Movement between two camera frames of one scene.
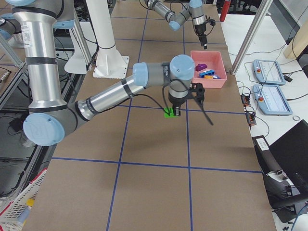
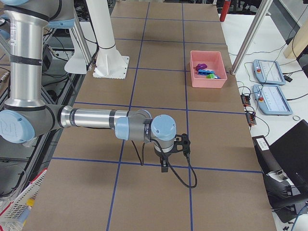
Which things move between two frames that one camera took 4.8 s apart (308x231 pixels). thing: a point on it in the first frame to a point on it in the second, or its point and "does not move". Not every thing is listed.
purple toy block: [200, 66] does not move
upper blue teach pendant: [268, 71] does not move
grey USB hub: [250, 116] does not move
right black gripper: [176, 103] to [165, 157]
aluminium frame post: [262, 10] does not move
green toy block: [171, 111] to [211, 76]
